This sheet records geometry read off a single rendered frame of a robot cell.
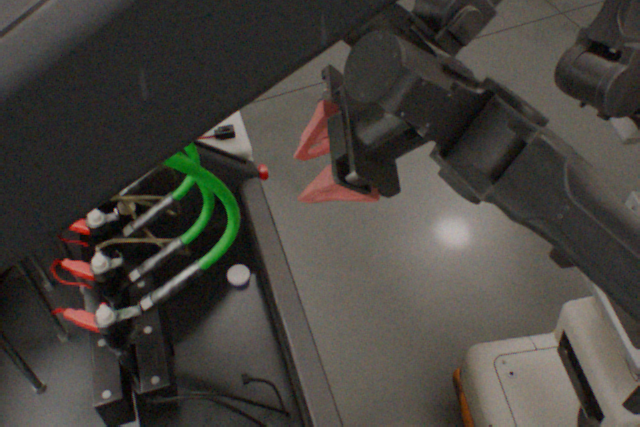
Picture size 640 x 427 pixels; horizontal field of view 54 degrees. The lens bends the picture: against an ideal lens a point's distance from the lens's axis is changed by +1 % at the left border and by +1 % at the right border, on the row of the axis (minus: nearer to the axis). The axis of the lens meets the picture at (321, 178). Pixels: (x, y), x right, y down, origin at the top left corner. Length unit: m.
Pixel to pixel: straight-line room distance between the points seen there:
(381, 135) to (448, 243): 1.72
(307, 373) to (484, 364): 0.87
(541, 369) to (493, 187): 1.31
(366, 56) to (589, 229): 0.20
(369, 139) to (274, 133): 2.03
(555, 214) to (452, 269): 1.75
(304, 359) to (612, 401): 0.52
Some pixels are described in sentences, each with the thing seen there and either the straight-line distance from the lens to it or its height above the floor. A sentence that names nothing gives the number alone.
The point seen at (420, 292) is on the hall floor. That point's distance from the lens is 2.13.
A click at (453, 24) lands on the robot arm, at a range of 0.73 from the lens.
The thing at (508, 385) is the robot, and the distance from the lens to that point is 1.72.
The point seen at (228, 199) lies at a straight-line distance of 0.69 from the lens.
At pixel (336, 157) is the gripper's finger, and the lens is 0.57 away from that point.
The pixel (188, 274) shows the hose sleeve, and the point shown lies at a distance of 0.78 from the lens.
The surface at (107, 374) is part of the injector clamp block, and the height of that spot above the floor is 0.98.
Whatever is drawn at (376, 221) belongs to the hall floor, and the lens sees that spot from 2.29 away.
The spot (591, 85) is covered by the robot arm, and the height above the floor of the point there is 1.25.
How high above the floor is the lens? 1.80
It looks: 48 degrees down
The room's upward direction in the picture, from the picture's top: straight up
